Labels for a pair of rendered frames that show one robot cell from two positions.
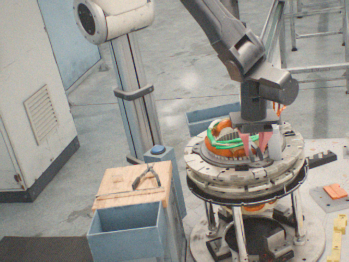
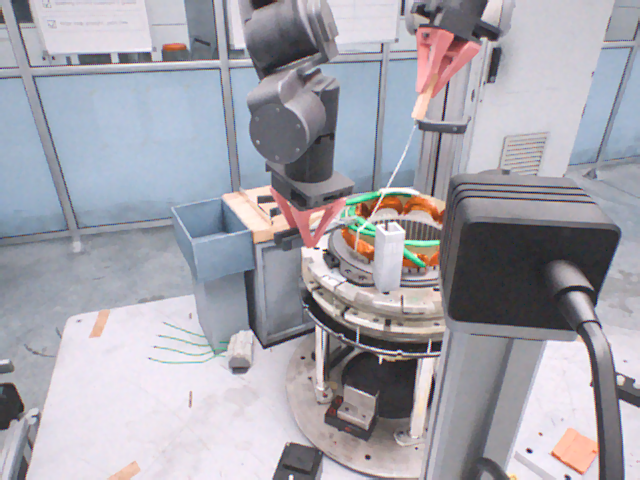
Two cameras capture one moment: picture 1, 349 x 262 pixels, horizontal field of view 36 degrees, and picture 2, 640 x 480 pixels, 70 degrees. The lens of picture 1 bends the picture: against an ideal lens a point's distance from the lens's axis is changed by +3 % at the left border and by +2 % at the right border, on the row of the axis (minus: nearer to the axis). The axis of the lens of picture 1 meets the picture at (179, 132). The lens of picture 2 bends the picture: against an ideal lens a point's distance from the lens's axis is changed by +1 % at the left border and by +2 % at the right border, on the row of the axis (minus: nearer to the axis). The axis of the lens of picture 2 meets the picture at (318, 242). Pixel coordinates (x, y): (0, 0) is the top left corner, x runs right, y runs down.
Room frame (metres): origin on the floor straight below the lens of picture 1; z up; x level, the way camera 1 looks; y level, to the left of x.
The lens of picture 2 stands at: (0.77, -0.59, 1.46)
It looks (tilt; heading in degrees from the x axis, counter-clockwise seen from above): 30 degrees down; 54
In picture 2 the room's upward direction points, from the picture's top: straight up
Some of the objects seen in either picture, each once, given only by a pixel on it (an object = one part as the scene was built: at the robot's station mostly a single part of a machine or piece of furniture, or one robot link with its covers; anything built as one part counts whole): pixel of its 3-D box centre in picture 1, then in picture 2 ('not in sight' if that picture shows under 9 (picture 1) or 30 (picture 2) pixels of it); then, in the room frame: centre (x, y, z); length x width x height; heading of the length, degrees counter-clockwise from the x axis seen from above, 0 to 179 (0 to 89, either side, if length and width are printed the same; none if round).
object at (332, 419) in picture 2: (276, 255); (351, 417); (1.13, -0.19, 0.81); 0.08 x 0.05 x 0.02; 116
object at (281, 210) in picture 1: (283, 210); not in sight; (1.29, -0.26, 0.83); 0.05 x 0.04 x 0.02; 38
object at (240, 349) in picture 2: not in sight; (240, 348); (1.06, 0.08, 0.80); 0.10 x 0.05 x 0.04; 55
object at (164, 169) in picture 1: (134, 186); (282, 207); (1.21, 0.14, 1.05); 0.20 x 0.19 x 0.02; 172
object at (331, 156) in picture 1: (313, 161); (638, 393); (1.60, -0.45, 0.79); 0.15 x 0.05 x 0.02; 104
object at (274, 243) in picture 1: (277, 242); (358, 403); (1.13, -0.20, 0.85); 0.06 x 0.04 x 0.05; 116
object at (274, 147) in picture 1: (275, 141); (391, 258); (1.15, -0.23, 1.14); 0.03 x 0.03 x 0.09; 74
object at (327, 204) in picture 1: (330, 196); (559, 448); (1.37, -0.43, 0.79); 0.12 x 0.09 x 0.02; 6
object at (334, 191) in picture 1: (335, 191); (575, 450); (1.38, -0.45, 0.80); 0.07 x 0.05 x 0.01; 6
